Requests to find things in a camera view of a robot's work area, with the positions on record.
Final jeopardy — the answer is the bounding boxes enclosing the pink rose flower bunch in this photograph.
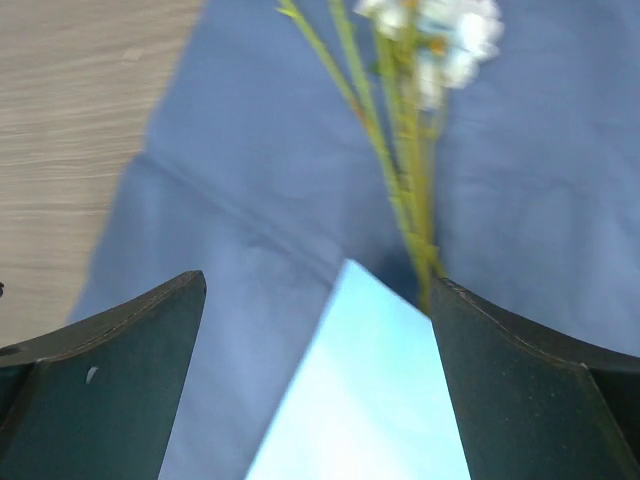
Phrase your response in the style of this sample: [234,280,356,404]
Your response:
[276,0,444,316]

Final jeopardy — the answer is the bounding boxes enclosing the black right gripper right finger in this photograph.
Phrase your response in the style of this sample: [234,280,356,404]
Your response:
[431,278,639,480]

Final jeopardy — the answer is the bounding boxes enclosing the pale blue hydrangea flowers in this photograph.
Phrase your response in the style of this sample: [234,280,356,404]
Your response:
[354,1,504,111]

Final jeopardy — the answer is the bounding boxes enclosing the blue wrapping paper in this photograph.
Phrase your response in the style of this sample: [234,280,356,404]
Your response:
[73,1,639,479]

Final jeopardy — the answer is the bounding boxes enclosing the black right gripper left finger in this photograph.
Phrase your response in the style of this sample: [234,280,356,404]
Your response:
[1,271,206,480]

